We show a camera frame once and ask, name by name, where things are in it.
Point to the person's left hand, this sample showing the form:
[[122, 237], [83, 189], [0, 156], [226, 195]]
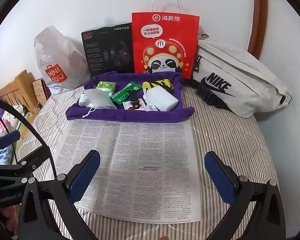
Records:
[[11, 223]]

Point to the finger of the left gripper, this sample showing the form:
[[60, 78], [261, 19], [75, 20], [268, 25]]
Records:
[[9, 139]]

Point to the brown wooden door frame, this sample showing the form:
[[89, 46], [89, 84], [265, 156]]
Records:
[[259, 24]]

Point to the white Nike waist bag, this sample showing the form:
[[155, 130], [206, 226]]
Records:
[[230, 78]]

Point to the white foam sponge block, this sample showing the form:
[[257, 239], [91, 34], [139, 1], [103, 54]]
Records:
[[161, 99]]

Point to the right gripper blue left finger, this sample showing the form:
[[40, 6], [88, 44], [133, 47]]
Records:
[[80, 176]]

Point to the wooden headboard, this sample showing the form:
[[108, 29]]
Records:
[[20, 92]]

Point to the black headset box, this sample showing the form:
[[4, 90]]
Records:
[[109, 49]]

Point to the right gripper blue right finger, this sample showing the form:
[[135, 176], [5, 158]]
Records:
[[223, 177]]

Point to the newspaper sheet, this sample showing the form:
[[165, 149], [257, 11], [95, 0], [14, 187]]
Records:
[[148, 172]]

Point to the plush toys pile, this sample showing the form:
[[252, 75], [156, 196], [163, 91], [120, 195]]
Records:
[[7, 155]]

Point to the striped bed quilt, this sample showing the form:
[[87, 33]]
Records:
[[237, 141]]

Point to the green snack packet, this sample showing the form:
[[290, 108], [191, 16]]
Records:
[[120, 96]]

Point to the yellow pouch with black straps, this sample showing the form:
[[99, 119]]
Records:
[[164, 83]]

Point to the white Miniso plastic bag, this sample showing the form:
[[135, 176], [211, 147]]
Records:
[[62, 66]]

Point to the red panda paper bag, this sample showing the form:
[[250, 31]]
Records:
[[164, 41]]

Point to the white and mint glove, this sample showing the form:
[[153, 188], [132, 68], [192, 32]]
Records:
[[87, 99]]

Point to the white mesh drawstring pouch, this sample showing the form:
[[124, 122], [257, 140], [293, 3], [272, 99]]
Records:
[[102, 101]]

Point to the green tissue pack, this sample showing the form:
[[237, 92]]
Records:
[[106, 86]]

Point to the white tomato print packet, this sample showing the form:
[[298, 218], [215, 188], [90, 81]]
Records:
[[128, 105]]

